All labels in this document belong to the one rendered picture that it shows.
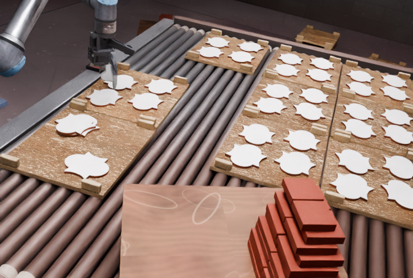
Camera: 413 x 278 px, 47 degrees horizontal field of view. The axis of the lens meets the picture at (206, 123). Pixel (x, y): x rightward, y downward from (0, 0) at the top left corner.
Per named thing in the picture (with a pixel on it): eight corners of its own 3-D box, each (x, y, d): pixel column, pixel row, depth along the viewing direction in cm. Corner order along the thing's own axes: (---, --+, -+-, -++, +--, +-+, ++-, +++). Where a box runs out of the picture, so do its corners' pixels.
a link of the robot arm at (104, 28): (111, 15, 170) (120, 23, 164) (111, 27, 172) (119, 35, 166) (91, 16, 166) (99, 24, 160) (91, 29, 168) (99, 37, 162)
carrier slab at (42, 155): (-4, 166, 140) (-4, 162, 139) (69, 109, 175) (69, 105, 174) (102, 199, 134) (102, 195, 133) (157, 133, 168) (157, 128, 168)
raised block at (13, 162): (-1, 163, 139) (-2, 155, 138) (3, 160, 141) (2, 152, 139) (16, 168, 138) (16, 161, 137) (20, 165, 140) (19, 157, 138)
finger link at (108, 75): (101, 91, 170) (97, 66, 170) (117, 89, 173) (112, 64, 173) (104, 90, 167) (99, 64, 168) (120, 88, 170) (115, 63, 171)
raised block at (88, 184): (80, 188, 134) (80, 181, 133) (83, 184, 136) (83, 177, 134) (99, 194, 133) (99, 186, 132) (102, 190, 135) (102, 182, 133)
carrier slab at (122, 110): (68, 108, 175) (68, 104, 174) (115, 69, 210) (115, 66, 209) (156, 131, 169) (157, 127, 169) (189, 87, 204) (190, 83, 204)
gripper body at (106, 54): (87, 59, 173) (87, 28, 168) (109, 58, 178) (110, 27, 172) (94, 67, 168) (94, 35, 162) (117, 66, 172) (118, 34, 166)
